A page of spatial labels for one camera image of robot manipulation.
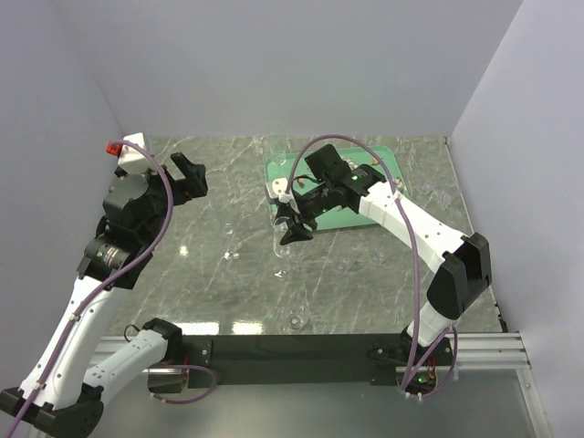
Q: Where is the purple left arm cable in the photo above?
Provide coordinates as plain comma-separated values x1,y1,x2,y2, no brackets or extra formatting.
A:
0,140,218,434

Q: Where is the aluminium front frame rail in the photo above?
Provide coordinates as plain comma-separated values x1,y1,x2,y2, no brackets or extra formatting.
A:
89,333,531,370

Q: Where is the clear wine glass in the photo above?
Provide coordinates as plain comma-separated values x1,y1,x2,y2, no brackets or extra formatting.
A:
220,222,241,260

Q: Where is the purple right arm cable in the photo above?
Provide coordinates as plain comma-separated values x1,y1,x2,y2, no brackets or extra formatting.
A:
286,134,459,398

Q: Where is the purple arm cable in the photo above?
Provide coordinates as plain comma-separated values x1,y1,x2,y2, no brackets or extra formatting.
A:
286,134,459,398
0,140,218,434

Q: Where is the green floral bird tray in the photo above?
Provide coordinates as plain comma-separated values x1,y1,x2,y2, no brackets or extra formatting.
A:
270,144,408,232

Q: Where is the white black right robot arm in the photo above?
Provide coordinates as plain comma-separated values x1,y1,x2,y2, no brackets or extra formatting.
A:
266,144,492,364

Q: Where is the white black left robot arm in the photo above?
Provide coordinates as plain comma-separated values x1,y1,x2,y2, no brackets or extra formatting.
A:
1,152,208,437

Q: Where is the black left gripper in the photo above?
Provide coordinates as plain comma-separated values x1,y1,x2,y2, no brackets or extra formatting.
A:
131,151,207,245

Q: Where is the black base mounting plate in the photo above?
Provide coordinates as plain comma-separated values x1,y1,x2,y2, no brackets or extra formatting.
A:
145,334,456,394

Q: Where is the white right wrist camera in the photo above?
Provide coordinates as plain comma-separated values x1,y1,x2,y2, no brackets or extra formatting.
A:
266,177,293,203

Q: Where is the tall clear champagne flute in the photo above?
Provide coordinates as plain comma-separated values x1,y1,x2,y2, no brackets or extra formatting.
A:
268,121,290,169

